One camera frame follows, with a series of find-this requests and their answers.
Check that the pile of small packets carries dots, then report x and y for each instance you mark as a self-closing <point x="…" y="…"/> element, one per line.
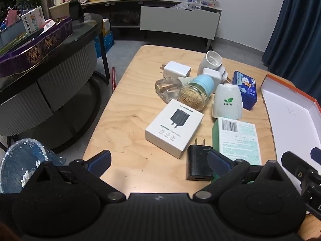
<point x="193" y="3"/>

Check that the white wall charger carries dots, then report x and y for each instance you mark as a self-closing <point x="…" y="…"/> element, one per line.
<point x="175" y="69"/>

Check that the clear glass bottle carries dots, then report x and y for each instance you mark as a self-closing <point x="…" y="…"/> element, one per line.
<point x="166" y="87"/>

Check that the teal box with white label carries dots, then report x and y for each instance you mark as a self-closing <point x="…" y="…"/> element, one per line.
<point x="235" y="140"/>

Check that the white printed carton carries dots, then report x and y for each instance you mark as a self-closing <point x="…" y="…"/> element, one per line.
<point x="32" y="20"/>

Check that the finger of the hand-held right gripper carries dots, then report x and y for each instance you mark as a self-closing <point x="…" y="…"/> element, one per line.
<point x="316" y="153"/>
<point x="292" y="159"/>

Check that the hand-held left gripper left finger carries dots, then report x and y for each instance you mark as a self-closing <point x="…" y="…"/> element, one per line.
<point x="101" y="159"/>

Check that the round black coffee table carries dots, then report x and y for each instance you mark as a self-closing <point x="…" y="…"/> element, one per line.
<point x="62" y="80"/>

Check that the white cardboard carton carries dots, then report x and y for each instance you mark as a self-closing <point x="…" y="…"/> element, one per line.
<point x="106" y="26"/>

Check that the white cube plug adapter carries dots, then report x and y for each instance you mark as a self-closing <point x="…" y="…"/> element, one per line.
<point x="212" y="74"/>

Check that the blue printed box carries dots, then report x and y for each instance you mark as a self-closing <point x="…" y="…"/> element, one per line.
<point x="247" y="90"/>

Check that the red striped stick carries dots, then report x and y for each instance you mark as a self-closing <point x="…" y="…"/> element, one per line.
<point x="114" y="79"/>

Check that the steel thermos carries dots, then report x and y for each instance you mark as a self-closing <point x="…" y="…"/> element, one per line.
<point x="46" y="5"/>

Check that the white repellent heater leaf logo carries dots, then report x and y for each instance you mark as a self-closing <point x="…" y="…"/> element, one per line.
<point x="227" y="98"/>

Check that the green flat box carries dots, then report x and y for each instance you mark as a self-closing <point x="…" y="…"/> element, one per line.
<point x="10" y="44"/>

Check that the black wall charger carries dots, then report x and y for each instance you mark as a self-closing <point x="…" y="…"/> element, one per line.
<point x="198" y="163"/>

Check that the blue curtain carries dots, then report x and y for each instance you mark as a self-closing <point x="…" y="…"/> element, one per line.
<point x="296" y="30"/>

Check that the toothpick jar with blue lid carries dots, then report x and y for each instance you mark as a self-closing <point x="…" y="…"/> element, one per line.
<point x="193" y="95"/>

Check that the white charger box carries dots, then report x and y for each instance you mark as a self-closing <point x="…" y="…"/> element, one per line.
<point x="173" y="130"/>

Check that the white round plug adapter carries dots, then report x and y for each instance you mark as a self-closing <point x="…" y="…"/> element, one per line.
<point x="210" y="60"/>

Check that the black box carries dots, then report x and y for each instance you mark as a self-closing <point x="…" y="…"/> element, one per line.
<point x="75" y="10"/>

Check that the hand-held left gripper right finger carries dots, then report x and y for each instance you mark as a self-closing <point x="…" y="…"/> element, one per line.
<point x="217" y="162"/>

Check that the pink box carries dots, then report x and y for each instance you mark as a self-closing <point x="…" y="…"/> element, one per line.
<point x="11" y="17"/>

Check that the white grey TV cabinet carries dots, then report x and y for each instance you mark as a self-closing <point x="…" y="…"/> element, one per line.
<point x="175" y="22"/>

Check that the white cardboard box orange rim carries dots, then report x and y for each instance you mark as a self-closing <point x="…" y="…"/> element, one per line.
<point x="288" y="110"/>

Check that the purple patterned tin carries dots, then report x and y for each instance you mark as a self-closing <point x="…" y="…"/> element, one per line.
<point x="37" y="52"/>

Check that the blue plastic bag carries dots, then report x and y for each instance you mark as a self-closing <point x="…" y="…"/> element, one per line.
<point x="106" y="42"/>

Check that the trash bin with blue bag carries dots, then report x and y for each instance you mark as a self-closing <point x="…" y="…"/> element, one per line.
<point x="20" y="160"/>

